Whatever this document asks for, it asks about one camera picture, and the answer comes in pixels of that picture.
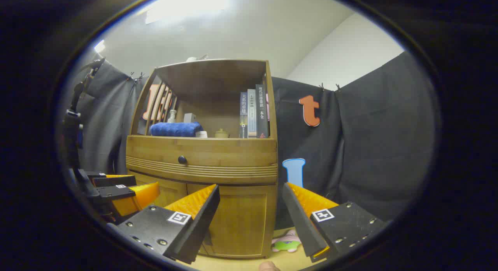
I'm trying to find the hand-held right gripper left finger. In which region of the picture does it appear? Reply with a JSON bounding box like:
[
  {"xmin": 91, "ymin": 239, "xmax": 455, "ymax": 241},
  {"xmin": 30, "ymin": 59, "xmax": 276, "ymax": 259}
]
[{"xmin": 117, "ymin": 184, "xmax": 221, "ymax": 264}]

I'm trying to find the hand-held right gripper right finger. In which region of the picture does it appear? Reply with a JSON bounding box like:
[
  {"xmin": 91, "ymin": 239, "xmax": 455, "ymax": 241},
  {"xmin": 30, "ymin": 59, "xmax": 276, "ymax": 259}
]
[{"xmin": 282, "ymin": 182, "xmax": 389, "ymax": 263}]

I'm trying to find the wooden double-door shoe cabinet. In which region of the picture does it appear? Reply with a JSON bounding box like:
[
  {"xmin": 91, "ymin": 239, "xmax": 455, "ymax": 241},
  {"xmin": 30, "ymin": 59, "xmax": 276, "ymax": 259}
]
[{"xmin": 125, "ymin": 59, "xmax": 279, "ymax": 260}]

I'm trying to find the pink and green plush toy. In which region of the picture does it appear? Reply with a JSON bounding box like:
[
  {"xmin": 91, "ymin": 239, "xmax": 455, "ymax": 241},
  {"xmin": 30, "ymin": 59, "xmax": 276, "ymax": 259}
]
[{"xmin": 271, "ymin": 229, "xmax": 302, "ymax": 253}]

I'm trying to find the wooden ribbed drawer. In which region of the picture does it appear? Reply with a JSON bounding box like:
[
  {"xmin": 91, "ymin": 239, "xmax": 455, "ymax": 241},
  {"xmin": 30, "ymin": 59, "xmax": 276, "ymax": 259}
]
[{"xmin": 126, "ymin": 136, "xmax": 279, "ymax": 185}]

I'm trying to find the blue folded towel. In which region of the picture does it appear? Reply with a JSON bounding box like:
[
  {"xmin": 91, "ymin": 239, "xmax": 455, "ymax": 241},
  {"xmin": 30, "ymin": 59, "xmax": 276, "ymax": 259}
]
[{"xmin": 150, "ymin": 122, "xmax": 203, "ymax": 138}]

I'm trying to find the black backdrop cloth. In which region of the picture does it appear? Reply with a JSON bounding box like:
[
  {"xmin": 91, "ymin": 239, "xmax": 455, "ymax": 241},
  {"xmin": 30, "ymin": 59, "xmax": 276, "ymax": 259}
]
[{"xmin": 64, "ymin": 51, "xmax": 438, "ymax": 231}]

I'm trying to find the blue-grey book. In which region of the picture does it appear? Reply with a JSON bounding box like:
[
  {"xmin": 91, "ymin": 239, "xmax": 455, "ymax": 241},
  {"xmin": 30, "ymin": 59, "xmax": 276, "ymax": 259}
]
[{"xmin": 240, "ymin": 92, "xmax": 249, "ymax": 138}]

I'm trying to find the light grey book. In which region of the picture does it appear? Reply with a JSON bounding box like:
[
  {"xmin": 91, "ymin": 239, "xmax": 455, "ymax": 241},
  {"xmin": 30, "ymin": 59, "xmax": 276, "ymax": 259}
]
[{"xmin": 247, "ymin": 89, "xmax": 257, "ymax": 138}]

